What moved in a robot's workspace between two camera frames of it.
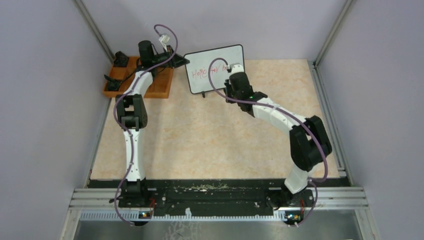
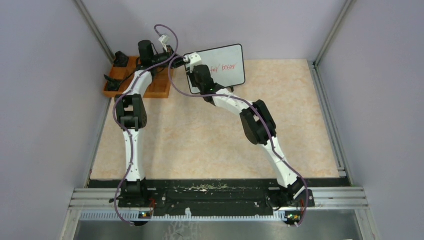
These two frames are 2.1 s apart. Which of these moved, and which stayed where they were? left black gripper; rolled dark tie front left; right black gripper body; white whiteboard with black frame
Moved: right black gripper body
Stayed: left black gripper; white whiteboard with black frame; rolled dark tie front left
